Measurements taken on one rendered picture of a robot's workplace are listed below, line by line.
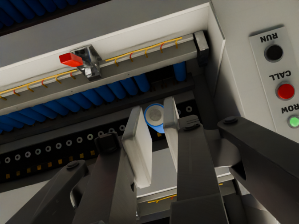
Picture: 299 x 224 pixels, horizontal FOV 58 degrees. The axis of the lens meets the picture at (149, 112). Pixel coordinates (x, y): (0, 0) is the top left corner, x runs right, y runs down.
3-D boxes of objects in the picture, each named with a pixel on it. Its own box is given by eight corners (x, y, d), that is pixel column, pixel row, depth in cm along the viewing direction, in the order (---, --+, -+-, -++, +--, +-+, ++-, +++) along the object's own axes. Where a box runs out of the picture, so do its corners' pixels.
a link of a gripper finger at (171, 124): (162, 126, 13) (176, 122, 13) (163, 98, 20) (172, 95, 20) (178, 179, 14) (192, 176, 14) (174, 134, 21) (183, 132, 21)
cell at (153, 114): (162, 137, 26) (155, 132, 20) (149, 124, 26) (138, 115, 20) (175, 123, 26) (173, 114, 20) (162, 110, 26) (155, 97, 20)
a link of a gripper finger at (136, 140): (151, 186, 14) (138, 190, 14) (152, 141, 21) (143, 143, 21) (134, 134, 14) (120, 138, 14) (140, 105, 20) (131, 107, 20)
